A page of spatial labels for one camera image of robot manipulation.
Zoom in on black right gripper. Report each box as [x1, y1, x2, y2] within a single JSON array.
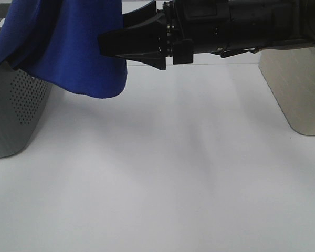
[[98, 1, 300, 70]]

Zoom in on blue microfibre towel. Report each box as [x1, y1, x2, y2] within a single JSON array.
[[0, 1, 127, 98]]

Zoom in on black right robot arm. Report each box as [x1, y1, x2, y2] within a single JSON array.
[[98, 1, 315, 70]]

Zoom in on grey perforated plastic basket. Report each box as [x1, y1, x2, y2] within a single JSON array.
[[0, 62, 52, 158]]

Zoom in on beige plastic basket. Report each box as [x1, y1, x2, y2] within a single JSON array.
[[259, 46, 315, 136]]

